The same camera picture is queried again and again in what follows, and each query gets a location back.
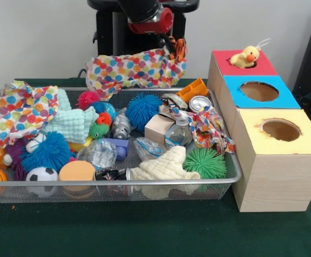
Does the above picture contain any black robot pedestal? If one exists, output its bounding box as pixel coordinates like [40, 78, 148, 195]
[86, 0, 201, 79]

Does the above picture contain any wooden box with three holes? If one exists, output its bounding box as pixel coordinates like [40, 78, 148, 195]
[207, 49, 311, 213]

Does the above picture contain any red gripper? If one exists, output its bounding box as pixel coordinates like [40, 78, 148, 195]
[128, 7, 175, 56]

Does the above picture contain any shallow metal mesh bin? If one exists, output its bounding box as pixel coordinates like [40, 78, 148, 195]
[0, 87, 243, 203]

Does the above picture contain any orange plastic building brick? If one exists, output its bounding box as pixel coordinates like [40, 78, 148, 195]
[175, 78, 209, 100]

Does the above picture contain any blue spiky ball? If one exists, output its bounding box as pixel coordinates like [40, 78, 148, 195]
[20, 131, 72, 173]
[125, 93, 163, 132]

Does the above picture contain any yellow duck plush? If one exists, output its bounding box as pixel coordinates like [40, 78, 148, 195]
[229, 38, 272, 69]

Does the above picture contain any orange plush toy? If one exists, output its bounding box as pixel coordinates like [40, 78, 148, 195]
[167, 36, 188, 62]

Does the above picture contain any multicoloured spiky caterpillar toy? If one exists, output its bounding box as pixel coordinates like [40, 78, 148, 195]
[76, 90, 113, 140]

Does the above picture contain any orange foam cylinder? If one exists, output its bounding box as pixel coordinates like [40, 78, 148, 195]
[58, 160, 96, 182]

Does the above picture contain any colourful dotted cloth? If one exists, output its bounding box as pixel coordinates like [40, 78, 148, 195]
[85, 48, 188, 101]
[187, 106, 236, 156]
[0, 80, 61, 148]

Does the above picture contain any mint green knitted cloth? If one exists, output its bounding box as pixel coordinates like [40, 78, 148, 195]
[41, 88, 100, 144]

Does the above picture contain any green spiky ball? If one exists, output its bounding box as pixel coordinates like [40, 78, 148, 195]
[182, 148, 227, 179]

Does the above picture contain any cream knitted cloth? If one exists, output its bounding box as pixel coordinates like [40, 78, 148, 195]
[130, 146, 201, 180]

